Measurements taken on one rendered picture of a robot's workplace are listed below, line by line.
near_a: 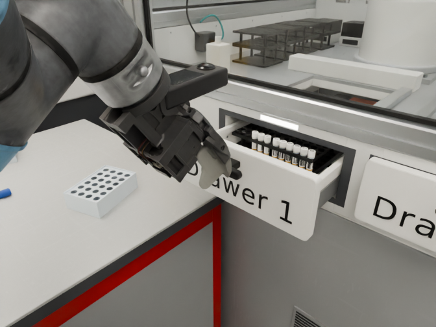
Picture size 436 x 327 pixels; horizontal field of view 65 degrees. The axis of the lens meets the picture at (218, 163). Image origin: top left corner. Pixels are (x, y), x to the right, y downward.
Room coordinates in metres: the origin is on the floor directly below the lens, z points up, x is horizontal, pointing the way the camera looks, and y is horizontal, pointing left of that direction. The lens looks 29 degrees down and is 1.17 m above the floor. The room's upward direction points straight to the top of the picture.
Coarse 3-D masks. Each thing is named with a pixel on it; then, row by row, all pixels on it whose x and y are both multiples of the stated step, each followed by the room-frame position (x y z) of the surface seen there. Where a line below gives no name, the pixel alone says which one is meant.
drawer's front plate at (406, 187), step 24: (384, 168) 0.44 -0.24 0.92; (408, 168) 0.43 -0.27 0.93; (360, 192) 0.46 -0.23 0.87; (384, 192) 0.44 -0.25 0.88; (408, 192) 0.41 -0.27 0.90; (432, 192) 0.40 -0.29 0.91; (360, 216) 0.45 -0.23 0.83; (384, 216) 0.43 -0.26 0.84; (408, 216) 0.41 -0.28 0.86; (432, 216) 0.39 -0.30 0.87; (408, 240) 0.40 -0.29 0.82; (432, 240) 0.38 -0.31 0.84
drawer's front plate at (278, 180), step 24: (192, 168) 0.56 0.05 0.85; (240, 168) 0.49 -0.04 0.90; (264, 168) 0.45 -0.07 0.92; (288, 168) 0.43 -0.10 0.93; (216, 192) 0.52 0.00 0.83; (240, 192) 0.48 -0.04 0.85; (264, 192) 0.45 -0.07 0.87; (288, 192) 0.42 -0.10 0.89; (312, 192) 0.40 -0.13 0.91; (264, 216) 0.45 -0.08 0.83; (288, 216) 0.42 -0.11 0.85; (312, 216) 0.40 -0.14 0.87
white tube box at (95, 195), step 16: (96, 176) 0.63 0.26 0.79; (112, 176) 0.63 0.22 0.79; (128, 176) 0.63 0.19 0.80; (64, 192) 0.57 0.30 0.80; (80, 192) 0.57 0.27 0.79; (96, 192) 0.58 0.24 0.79; (112, 192) 0.57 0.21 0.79; (128, 192) 0.61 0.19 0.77; (80, 208) 0.55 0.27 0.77; (96, 208) 0.53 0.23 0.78
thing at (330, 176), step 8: (240, 120) 0.70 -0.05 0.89; (224, 128) 0.66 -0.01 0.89; (232, 128) 0.67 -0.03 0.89; (224, 136) 0.65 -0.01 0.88; (232, 136) 0.67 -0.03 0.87; (336, 160) 0.63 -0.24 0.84; (328, 168) 0.49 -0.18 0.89; (336, 168) 0.49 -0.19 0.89; (328, 176) 0.47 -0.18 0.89; (336, 176) 0.50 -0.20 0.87; (328, 184) 0.47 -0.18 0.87; (336, 184) 0.50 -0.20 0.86; (320, 192) 0.45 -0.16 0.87; (328, 192) 0.47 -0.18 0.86; (336, 192) 0.50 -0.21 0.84; (320, 200) 0.45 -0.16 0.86
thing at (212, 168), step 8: (200, 152) 0.40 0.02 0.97; (208, 152) 0.42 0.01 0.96; (200, 160) 0.40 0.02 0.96; (208, 160) 0.41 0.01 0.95; (216, 160) 0.42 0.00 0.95; (208, 168) 0.41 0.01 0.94; (216, 168) 0.42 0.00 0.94; (224, 168) 0.42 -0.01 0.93; (200, 176) 0.40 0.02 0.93; (208, 176) 0.41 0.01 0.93; (216, 176) 0.42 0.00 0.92; (200, 184) 0.40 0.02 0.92; (208, 184) 0.40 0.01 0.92
